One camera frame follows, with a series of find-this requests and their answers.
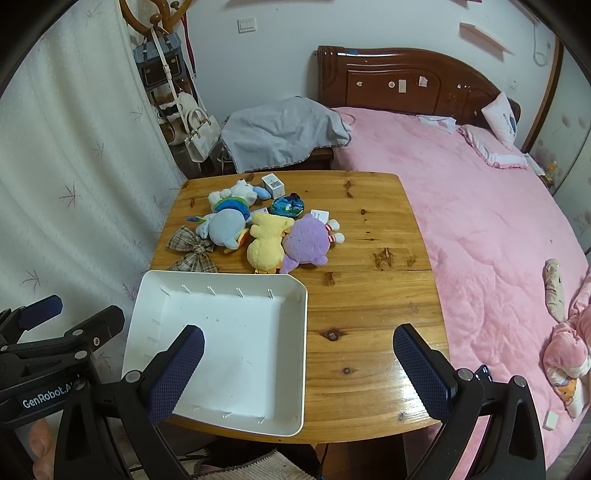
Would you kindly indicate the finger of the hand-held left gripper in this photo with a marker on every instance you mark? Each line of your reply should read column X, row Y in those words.
column 101, row 325
column 41, row 310

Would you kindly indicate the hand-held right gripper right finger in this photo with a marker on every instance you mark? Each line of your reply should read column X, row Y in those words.
column 422, row 369

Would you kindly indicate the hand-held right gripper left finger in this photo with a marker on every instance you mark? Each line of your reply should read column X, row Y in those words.
column 178, row 369

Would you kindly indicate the white plastic tray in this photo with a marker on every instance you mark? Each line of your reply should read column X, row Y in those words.
column 231, row 332

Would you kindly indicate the plaid fabric bow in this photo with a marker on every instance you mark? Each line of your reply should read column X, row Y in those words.
column 191, row 249

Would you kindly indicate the blue plush toy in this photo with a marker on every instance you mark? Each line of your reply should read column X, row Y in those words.
column 226, row 228

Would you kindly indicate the yellow plush toy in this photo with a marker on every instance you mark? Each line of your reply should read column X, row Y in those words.
column 265, row 244

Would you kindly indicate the purple plush toy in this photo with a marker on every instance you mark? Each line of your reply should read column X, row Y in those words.
column 304, row 240

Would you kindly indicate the small white box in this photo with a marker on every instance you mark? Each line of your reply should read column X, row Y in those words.
column 319, row 214

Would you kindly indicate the white plush toy striped shirt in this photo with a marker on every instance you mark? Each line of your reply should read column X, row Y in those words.
column 240, row 191

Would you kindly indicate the blue floral cloth pouch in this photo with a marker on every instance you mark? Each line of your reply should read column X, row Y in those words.
column 286, row 206

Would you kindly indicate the white box with barcode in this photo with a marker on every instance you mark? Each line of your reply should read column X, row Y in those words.
column 273, row 183

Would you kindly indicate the small white block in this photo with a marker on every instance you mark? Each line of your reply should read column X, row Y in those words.
column 551, row 421

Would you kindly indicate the striped rug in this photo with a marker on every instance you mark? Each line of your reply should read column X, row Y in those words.
column 277, row 466

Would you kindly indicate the pink plush clothing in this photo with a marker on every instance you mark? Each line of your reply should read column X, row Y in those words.
column 565, row 350

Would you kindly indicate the white patterned curtain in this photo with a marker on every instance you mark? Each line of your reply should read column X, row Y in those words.
column 69, row 161

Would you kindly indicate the pink blanket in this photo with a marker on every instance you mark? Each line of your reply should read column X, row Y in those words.
column 461, row 207

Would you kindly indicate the white handbag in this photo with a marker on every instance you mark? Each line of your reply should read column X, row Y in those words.
column 201, row 138

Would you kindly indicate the fluffy brown white bag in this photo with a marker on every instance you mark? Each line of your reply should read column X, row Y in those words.
column 168, row 113

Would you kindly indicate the pink ruffled pillow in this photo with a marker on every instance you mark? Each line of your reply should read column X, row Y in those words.
column 489, row 150

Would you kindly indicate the dark wooden nightstand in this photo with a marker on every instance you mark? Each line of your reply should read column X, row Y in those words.
column 318, row 159

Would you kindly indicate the grey cloth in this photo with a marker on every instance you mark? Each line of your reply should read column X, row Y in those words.
column 277, row 129

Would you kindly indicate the white printed pillow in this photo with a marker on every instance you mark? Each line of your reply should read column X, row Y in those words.
column 501, row 117

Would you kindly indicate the blue and black handbag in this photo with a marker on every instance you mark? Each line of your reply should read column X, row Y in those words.
column 159, row 64

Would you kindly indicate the floral wardrobe door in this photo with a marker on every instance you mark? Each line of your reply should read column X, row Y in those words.
column 568, row 138

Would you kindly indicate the brown wooden headboard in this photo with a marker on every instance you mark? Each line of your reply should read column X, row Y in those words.
column 392, row 74

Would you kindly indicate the wooden coat rack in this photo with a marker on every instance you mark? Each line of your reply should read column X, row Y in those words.
column 134, row 14

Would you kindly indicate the white light switch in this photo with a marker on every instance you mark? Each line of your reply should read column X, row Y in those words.
column 246, row 25

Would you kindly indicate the white wall shelf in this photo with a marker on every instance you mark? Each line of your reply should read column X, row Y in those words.
column 485, row 36

